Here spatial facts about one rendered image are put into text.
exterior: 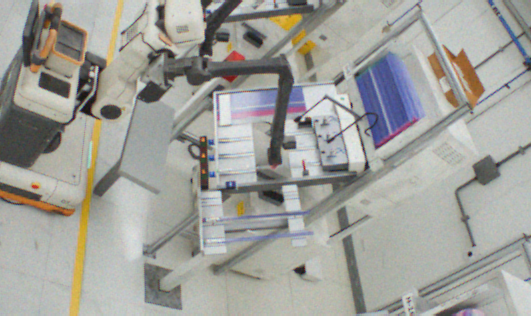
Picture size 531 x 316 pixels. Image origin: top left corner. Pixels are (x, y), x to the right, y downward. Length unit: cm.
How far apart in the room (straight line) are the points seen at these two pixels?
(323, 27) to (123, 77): 186
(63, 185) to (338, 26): 223
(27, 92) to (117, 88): 42
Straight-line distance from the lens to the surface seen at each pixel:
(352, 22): 386
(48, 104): 227
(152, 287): 306
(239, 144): 284
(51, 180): 271
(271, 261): 337
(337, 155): 270
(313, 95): 307
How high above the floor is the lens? 239
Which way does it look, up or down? 32 degrees down
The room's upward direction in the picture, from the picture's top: 53 degrees clockwise
